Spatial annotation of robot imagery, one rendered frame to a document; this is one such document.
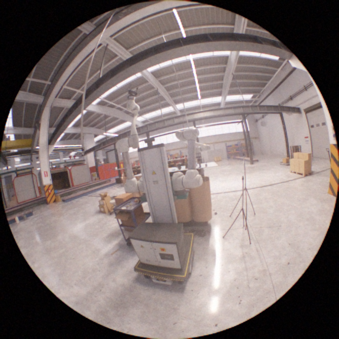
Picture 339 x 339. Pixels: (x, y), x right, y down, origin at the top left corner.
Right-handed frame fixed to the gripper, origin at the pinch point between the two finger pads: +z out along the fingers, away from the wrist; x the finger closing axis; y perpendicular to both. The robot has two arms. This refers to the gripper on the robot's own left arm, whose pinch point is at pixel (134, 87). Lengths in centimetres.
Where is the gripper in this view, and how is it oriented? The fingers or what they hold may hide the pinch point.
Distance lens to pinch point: 183.0
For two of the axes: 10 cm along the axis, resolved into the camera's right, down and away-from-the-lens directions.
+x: -5.5, 1.1, -8.3
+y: 8.3, 1.9, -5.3
